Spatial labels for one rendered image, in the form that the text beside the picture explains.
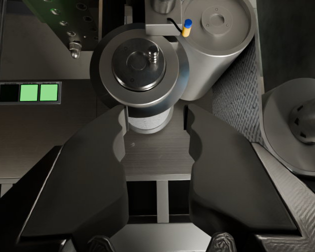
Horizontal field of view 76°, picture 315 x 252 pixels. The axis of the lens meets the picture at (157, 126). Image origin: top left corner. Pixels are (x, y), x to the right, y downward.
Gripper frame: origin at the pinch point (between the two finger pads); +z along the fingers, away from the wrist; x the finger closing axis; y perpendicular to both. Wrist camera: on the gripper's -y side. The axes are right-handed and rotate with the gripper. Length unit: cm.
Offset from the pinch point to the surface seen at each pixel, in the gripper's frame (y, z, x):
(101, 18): -2.9, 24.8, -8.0
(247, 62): 3.6, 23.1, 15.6
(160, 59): 1.7, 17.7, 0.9
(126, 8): -3, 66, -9
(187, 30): -2.4, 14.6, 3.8
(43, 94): 19, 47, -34
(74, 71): 51, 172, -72
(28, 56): 38, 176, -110
